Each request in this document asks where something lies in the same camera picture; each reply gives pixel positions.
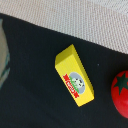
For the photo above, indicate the translucent greenish gripper finger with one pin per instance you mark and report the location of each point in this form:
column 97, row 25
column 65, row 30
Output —
column 4, row 56

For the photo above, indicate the yellow toy butter box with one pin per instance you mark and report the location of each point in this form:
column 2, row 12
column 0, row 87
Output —
column 74, row 76

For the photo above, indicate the beige woven placemat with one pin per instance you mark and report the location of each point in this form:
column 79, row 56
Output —
column 104, row 22

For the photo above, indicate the red toy tomato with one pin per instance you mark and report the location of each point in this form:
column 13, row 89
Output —
column 119, row 93

